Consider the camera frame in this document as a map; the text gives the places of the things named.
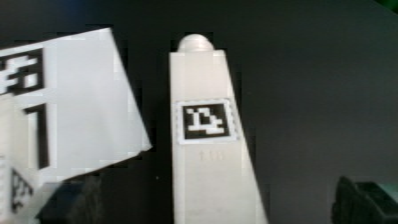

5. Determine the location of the white desk leg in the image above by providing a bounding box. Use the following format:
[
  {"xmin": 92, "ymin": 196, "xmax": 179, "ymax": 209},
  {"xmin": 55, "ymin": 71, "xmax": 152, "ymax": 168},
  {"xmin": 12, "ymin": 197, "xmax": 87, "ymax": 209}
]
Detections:
[{"xmin": 170, "ymin": 34, "xmax": 268, "ymax": 224}]

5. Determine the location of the white marker base sheet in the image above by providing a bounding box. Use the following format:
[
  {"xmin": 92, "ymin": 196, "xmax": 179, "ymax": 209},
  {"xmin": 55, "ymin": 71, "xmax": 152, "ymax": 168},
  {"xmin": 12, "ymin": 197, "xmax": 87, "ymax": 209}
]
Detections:
[{"xmin": 0, "ymin": 29, "xmax": 151, "ymax": 224}]

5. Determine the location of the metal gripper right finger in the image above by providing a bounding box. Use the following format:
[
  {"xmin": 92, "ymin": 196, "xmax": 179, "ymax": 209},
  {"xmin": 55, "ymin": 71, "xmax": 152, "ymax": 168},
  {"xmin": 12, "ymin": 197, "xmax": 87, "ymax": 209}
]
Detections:
[{"xmin": 330, "ymin": 177, "xmax": 398, "ymax": 224}]

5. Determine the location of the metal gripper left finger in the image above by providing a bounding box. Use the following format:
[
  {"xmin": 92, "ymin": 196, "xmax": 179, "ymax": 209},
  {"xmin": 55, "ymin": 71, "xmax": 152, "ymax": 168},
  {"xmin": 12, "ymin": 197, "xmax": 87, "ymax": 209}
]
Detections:
[{"xmin": 33, "ymin": 174, "xmax": 104, "ymax": 224}]

